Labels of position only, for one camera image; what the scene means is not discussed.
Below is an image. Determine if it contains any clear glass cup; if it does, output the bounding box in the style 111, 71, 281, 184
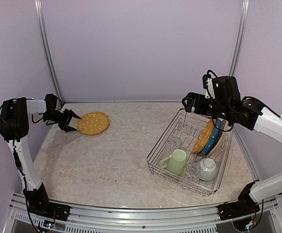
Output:
166, 136, 182, 153
185, 163, 200, 183

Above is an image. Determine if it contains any blue polka dot plate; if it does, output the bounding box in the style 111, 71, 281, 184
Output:
200, 119, 222, 155

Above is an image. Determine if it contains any left aluminium corner post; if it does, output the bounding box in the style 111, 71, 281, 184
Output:
34, 0, 65, 103

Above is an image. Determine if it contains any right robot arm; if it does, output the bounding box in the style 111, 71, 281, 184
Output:
181, 74, 282, 216

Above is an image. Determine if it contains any white green ceramic bowl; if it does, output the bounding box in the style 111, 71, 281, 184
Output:
199, 158, 217, 181

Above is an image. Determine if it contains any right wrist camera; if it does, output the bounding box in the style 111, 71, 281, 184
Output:
202, 69, 216, 99

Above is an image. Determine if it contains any yellow polka dot plate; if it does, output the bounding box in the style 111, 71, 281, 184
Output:
77, 111, 110, 136
193, 119, 214, 154

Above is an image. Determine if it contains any clear glass cup front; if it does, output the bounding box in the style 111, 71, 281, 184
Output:
185, 163, 200, 183

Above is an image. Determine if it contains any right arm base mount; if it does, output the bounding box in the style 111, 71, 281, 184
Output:
218, 182, 260, 220

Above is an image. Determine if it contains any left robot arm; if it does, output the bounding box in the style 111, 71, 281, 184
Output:
0, 94, 81, 196

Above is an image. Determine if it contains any light green mug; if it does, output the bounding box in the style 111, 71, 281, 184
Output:
159, 149, 187, 176

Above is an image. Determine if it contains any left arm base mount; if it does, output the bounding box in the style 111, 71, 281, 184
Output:
23, 183, 71, 221

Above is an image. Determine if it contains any metal wire dish rack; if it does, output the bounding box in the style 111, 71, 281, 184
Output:
147, 108, 232, 196

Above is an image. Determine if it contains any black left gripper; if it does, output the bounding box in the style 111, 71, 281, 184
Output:
43, 108, 80, 132

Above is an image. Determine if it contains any right aluminium corner post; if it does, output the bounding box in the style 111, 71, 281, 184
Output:
229, 0, 250, 76

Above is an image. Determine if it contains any aluminium corner post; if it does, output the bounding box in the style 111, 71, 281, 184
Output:
229, 0, 250, 76
34, 0, 65, 103

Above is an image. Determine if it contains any cream floral plate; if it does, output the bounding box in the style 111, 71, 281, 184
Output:
208, 120, 228, 157

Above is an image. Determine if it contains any aluminium front frame rail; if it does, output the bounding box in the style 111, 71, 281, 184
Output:
2, 193, 282, 233

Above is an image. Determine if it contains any clear glass cup back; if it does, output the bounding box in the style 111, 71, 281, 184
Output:
166, 136, 182, 153

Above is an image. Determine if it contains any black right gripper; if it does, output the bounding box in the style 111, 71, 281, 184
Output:
183, 91, 232, 120

